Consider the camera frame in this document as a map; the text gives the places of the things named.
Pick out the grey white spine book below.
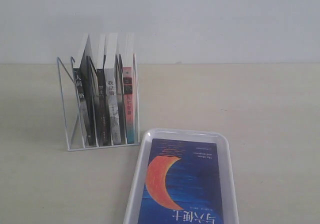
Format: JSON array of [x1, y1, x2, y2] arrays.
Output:
[[103, 33, 123, 145]]

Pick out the blue moon cover book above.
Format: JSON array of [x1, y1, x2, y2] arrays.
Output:
[[137, 138, 224, 224]]

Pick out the white wire book rack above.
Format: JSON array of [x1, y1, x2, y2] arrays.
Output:
[[56, 57, 126, 152]]

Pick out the pink teal spine book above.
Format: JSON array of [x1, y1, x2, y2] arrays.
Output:
[[121, 32, 139, 144]]

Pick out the dark brown spine book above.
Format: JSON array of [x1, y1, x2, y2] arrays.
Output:
[[96, 34, 111, 146]]

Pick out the white plastic tray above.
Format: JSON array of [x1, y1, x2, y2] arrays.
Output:
[[123, 128, 239, 224]]

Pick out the black grey spine book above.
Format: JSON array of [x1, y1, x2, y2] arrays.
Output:
[[72, 33, 96, 147]]

